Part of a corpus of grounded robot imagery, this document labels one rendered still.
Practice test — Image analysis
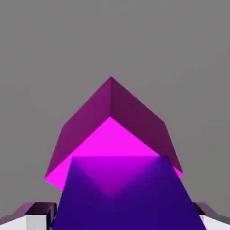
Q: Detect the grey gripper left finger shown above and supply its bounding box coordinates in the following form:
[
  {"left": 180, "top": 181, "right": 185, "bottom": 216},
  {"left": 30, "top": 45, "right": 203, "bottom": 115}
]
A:
[{"left": 0, "top": 202, "right": 58, "bottom": 230}]

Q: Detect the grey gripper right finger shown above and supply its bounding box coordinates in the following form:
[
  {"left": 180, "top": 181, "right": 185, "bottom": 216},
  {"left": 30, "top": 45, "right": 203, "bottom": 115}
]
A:
[{"left": 191, "top": 202, "right": 230, "bottom": 230}]

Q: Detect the small purple cube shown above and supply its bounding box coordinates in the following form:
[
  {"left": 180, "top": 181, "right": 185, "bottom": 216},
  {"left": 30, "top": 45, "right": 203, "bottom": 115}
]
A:
[{"left": 52, "top": 155, "right": 208, "bottom": 230}]

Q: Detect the small magenta cube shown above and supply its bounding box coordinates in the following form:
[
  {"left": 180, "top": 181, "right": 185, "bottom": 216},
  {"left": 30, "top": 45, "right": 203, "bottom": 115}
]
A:
[{"left": 44, "top": 76, "right": 184, "bottom": 191}]

